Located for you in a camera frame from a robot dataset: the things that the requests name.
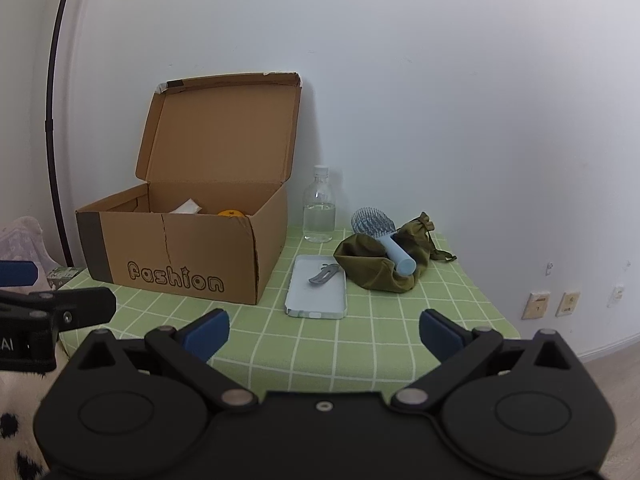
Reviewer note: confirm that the small green box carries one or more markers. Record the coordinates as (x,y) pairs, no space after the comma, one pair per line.
(62,274)

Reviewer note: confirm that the white packet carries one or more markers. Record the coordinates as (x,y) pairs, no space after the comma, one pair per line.
(186,207)

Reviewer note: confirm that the white lace cloth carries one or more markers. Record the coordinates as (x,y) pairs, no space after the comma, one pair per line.
(20,240)

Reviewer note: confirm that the light blue hairbrush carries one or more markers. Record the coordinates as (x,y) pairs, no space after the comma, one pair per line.
(395,250)

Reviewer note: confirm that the clear plastic water bottle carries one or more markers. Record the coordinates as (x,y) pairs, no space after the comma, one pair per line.
(319,220)

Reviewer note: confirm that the light blue phone case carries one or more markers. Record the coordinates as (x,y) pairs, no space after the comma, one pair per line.
(315,302)

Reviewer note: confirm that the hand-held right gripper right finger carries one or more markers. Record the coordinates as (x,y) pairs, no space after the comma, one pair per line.
(442,337)

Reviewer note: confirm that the black spotted white cloth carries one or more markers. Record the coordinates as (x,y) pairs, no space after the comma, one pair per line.
(15,425)

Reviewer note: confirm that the small grey metal tool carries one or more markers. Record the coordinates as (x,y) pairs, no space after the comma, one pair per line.
(320,277)

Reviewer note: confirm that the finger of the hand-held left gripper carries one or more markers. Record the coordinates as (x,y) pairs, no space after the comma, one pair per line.
(85,307)
(17,273)

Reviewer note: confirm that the brown cardboard shoe box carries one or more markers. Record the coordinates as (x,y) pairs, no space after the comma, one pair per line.
(200,250)

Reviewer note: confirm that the orange round object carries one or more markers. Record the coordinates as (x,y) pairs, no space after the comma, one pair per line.
(231,213)

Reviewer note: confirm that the green checked tablecloth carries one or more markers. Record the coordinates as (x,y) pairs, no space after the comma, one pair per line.
(350,350)

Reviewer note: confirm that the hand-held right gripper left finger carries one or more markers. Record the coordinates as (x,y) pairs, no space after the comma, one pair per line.
(207,335)

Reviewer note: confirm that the beige wall socket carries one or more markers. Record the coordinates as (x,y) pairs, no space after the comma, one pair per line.
(568,304)
(536,305)

